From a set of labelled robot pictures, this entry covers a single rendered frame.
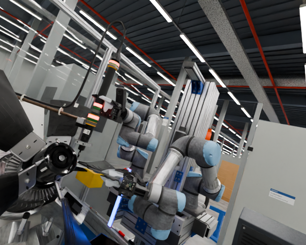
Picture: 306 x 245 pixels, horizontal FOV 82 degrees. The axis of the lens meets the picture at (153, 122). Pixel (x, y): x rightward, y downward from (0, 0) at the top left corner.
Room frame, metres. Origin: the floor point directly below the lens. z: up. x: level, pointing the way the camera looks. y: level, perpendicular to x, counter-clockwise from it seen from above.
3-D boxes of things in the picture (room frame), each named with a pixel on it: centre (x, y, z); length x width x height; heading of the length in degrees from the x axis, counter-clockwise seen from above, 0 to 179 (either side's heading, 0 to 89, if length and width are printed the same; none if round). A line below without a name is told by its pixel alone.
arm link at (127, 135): (0.98, 0.10, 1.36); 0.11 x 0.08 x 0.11; 91
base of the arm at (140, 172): (1.55, 0.00, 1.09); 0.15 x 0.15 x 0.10
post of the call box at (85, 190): (1.19, 0.27, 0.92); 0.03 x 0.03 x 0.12; 54
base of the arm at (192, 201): (1.28, -0.41, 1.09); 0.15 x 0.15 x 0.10
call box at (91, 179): (1.19, 0.27, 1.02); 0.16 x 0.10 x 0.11; 54
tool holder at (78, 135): (0.73, 0.25, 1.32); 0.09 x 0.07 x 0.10; 89
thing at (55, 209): (0.79, 0.24, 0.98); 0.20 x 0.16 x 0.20; 54
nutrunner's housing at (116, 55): (0.73, 0.24, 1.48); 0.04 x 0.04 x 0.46
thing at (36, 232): (0.70, 0.26, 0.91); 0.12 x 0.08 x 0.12; 54
